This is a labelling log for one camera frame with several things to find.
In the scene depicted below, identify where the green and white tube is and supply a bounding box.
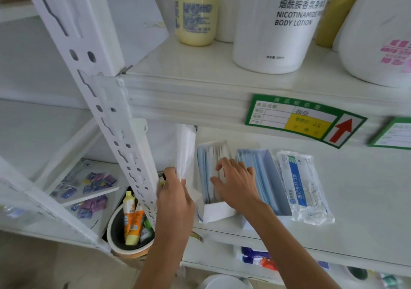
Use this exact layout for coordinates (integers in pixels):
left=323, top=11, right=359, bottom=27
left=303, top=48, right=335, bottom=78
left=140, top=213, right=155, bottom=244

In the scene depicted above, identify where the white bottle with pink print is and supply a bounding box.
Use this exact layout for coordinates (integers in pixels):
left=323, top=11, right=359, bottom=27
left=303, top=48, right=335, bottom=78
left=337, top=0, right=411, bottom=88

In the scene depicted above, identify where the open white mask box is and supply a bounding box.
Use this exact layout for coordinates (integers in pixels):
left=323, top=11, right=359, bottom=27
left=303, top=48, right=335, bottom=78
left=189, top=140, right=238, bottom=224

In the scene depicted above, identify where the person's right forearm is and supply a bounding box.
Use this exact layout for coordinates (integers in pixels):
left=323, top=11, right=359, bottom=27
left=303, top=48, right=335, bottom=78
left=238, top=199, right=341, bottom=289

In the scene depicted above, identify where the white plastic packet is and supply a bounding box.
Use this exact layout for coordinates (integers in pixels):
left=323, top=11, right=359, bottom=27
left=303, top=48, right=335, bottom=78
left=175, top=124, right=197, bottom=185

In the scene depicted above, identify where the large white body lotion bottle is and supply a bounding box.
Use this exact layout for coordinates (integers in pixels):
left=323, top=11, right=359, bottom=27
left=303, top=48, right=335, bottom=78
left=232, top=0, right=338, bottom=75

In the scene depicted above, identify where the orange toothpaste tube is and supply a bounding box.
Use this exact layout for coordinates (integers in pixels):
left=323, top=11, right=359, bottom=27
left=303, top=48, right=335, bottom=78
left=123, top=191, right=146, bottom=247

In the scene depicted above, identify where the dark green cap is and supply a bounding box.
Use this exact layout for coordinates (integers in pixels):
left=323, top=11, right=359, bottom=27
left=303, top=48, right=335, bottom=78
left=346, top=266, right=369, bottom=281

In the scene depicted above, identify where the pale yellow lotion bottle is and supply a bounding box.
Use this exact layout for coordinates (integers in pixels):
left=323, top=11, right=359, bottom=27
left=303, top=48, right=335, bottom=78
left=175, top=0, right=219, bottom=47

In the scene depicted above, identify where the person's left forearm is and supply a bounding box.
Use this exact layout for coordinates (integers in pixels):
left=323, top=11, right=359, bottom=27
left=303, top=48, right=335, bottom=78
left=133, top=210, right=196, bottom=289

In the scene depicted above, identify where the white round tub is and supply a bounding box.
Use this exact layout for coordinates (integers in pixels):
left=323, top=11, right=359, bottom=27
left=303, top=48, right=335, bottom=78
left=106, top=201, right=156, bottom=260

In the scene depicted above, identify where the person's right hand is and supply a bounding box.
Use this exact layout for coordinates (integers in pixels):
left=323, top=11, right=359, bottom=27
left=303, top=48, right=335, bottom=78
left=210, top=158, right=261, bottom=213

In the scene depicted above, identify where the pile of purple sachets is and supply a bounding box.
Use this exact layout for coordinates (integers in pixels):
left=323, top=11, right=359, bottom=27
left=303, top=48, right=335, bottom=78
left=51, top=171, right=119, bottom=220

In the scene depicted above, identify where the open blue-lined mask box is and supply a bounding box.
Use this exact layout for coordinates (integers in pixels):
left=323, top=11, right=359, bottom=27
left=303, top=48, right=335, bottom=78
left=236, top=148, right=293, bottom=231

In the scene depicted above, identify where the green price label with arrow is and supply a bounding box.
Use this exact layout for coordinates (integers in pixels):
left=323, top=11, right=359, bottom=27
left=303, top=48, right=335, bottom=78
left=245, top=94, right=368, bottom=149

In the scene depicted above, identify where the mustard yellow bottle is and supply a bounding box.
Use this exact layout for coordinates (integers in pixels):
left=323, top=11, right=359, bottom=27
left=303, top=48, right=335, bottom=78
left=315, top=0, right=370, bottom=49

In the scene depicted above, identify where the blue and red packet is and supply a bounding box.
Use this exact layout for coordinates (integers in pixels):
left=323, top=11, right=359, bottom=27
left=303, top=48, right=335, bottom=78
left=240, top=246, right=278, bottom=272

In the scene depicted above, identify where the white metal shelf unit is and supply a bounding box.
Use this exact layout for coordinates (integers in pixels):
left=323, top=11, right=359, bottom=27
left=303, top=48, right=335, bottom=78
left=0, top=0, right=411, bottom=289

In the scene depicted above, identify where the white perforated shelf post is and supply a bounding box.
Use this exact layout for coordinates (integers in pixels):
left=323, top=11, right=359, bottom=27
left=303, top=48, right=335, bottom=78
left=19, top=0, right=160, bottom=231

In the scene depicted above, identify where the white round lid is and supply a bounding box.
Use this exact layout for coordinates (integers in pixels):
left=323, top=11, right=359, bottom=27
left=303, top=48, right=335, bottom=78
left=197, top=274, right=254, bottom=289

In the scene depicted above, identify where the person's left hand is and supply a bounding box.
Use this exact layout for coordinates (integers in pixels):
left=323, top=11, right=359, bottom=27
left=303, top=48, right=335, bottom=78
left=156, top=167, right=196, bottom=217

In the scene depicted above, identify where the bundle of blue face masks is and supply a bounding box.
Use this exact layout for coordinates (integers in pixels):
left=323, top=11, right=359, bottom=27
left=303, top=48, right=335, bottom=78
left=197, top=144, right=232, bottom=204

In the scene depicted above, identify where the white display tray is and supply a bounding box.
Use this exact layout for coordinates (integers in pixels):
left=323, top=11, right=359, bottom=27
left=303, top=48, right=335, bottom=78
left=45, top=159, right=129, bottom=235

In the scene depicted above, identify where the clear packet of face masks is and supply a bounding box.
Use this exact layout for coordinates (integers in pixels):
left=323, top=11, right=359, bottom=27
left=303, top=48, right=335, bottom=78
left=276, top=150, right=335, bottom=226

